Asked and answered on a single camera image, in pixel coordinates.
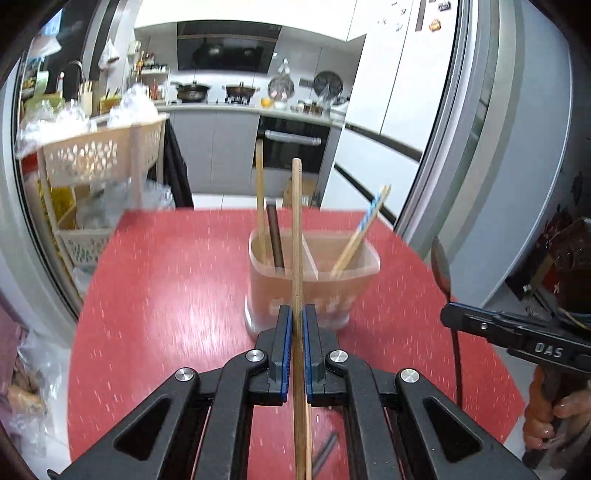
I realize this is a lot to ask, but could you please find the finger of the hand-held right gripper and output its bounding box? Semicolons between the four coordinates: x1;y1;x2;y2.
440;303;514;345

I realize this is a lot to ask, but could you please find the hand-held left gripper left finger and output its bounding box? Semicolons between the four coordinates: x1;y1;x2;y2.
47;305;296;480

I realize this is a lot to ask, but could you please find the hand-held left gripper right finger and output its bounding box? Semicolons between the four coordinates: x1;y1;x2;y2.
302;304;539;480

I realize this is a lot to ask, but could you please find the dark translucent plastic spoon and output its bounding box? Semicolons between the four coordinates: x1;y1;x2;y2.
431;236;464;409
311;431;339;478
266;205;286;269

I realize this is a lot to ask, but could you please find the beige plastic utensil holder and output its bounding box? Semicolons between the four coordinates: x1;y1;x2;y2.
244;231;382;337

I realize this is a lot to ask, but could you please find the blue patterned wooden chopstick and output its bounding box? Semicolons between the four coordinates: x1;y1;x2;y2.
330;185;392;280

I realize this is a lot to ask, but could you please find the person's right hand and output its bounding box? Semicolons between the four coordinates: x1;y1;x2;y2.
523;369;591;450

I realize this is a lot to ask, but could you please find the black hanging jacket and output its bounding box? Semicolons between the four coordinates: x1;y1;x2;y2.
164;120;195;208

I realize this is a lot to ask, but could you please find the clear plastic bag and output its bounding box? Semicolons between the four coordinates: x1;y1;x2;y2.
9;332;70;462
18;99;93;148
107;83;160;127
76;180;176;232

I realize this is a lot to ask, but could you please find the white refrigerator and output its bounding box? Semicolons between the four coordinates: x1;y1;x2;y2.
318;0;467;222

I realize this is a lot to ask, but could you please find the round hanging strainer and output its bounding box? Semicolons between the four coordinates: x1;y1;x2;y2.
268;75;296;100

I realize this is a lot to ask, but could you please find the brown pot with lid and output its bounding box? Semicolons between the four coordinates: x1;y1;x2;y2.
222;83;257;103

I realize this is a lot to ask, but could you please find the yellow oil bottle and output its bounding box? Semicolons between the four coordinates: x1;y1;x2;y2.
39;178;79;232

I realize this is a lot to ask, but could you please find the round hanging pan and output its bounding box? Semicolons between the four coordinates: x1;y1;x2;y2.
313;70;345;97

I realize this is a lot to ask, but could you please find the beige plastic storage cart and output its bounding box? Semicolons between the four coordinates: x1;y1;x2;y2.
37;113;169;278

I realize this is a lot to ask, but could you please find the black wok with lid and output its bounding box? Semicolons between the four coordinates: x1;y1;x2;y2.
172;80;212;102

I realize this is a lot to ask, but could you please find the black range hood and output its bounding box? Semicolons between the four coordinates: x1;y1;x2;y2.
177;21;281;75

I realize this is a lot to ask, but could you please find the white hanging plastic bag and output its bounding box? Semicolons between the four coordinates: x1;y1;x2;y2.
98;37;121;70

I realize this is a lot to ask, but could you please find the black kitchen faucet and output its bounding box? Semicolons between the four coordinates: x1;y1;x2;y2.
58;60;86;100

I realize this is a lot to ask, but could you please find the grey sliding door frame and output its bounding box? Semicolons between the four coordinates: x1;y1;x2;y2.
0;0;585;324

